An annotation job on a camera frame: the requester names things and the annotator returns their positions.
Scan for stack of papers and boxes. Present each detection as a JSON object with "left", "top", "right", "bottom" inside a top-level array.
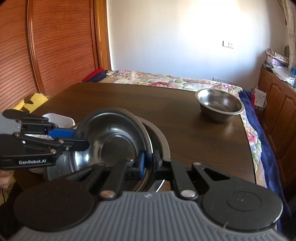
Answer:
[{"left": 262, "top": 48, "right": 289, "bottom": 72}]

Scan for left hand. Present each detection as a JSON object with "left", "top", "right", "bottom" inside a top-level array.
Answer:
[{"left": 0, "top": 170, "right": 16, "bottom": 190}]

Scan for large steel bowl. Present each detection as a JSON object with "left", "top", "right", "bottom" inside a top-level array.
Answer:
[{"left": 47, "top": 115, "right": 171, "bottom": 194}]

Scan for blue blanket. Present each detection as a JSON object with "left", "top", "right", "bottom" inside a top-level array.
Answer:
[{"left": 238, "top": 89, "right": 292, "bottom": 236}]

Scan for red and navy clothes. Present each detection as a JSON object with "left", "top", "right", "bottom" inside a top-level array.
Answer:
[{"left": 82, "top": 68, "right": 108, "bottom": 83}]

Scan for floral square plate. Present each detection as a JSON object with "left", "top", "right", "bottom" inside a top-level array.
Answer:
[{"left": 27, "top": 113, "right": 76, "bottom": 140}]

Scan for yellow plush toy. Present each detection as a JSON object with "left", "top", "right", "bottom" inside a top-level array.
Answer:
[{"left": 12, "top": 93, "right": 48, "bottom": 113}]

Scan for white wall switch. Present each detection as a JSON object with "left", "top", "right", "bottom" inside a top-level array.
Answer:
[{"left": 222, "top": 41, "right": 234, "bottom": 49}]

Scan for wooden sideboard cabinet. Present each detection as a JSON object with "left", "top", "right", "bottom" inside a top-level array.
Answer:
[{"left": 258, "top": 68, "right": 296, "bottom": 188}]

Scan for wooden slatted wardrobe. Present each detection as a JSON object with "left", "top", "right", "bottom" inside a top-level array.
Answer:
[{"left": 1, "top": 1, "right": 111, "bottom": 110}]

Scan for patterned curtain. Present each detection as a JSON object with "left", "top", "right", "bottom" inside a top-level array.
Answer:
[{"left": 281, "top": 0, "right": 295, "bottom": 68}]

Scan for floral bed quilt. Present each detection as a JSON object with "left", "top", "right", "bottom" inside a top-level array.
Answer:
[{"left": 100, "top": 70, "right": 266, "bottom": 186}]

